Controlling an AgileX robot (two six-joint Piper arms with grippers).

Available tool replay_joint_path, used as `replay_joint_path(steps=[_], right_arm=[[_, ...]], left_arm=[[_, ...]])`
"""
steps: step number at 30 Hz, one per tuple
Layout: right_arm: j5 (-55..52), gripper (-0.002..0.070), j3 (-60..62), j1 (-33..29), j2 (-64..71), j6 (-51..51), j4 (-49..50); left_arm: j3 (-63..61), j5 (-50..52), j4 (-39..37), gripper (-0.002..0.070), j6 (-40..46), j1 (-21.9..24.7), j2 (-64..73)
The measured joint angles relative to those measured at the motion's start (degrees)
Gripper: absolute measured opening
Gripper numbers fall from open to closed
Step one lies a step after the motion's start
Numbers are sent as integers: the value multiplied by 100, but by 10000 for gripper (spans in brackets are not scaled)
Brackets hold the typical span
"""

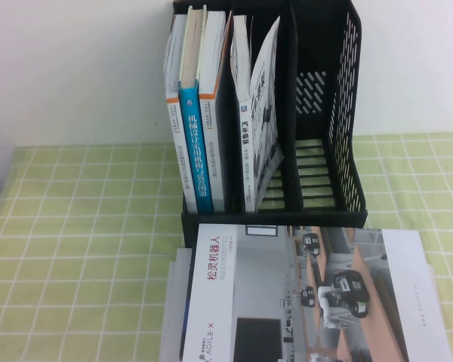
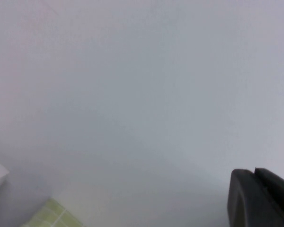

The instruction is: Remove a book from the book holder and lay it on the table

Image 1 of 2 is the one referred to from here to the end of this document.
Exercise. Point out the teal car book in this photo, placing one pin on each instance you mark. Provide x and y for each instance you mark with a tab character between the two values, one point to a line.
246	132

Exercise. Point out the white book orange band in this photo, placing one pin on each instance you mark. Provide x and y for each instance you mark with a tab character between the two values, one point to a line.
211	151
182	169

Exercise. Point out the blue spine book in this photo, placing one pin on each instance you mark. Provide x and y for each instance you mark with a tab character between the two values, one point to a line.
197	151

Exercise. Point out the black plastic book holder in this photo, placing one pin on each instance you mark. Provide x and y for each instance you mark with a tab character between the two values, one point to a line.
272	218

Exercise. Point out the AgileX robotics brochure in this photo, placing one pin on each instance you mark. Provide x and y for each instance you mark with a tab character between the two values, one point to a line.
268	283

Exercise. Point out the green checked tablecloth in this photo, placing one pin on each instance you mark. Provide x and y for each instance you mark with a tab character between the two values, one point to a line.
79	226

